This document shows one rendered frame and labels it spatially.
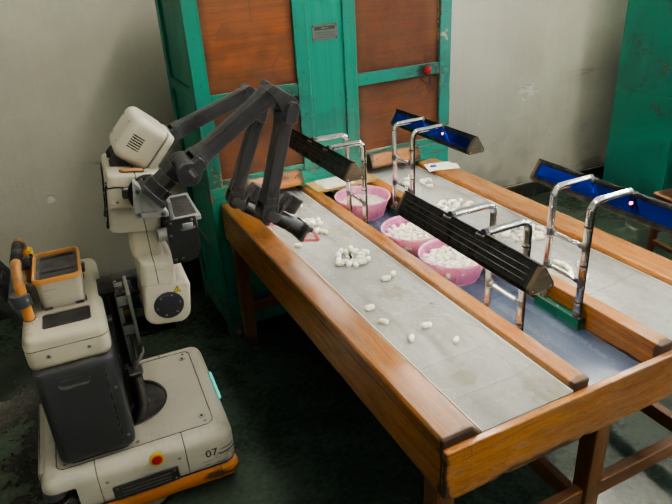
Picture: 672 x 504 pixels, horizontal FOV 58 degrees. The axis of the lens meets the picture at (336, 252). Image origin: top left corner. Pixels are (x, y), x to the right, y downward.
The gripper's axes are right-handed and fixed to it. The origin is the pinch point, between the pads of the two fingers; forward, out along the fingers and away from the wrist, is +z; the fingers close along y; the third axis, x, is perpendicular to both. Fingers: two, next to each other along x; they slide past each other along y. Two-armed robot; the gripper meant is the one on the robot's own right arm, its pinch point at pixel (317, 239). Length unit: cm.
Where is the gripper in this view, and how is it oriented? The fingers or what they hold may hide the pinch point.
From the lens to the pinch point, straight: 227.6
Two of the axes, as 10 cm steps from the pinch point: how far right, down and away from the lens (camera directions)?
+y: -4.4, -3.8, 8.1
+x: -5.4, 8.3, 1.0
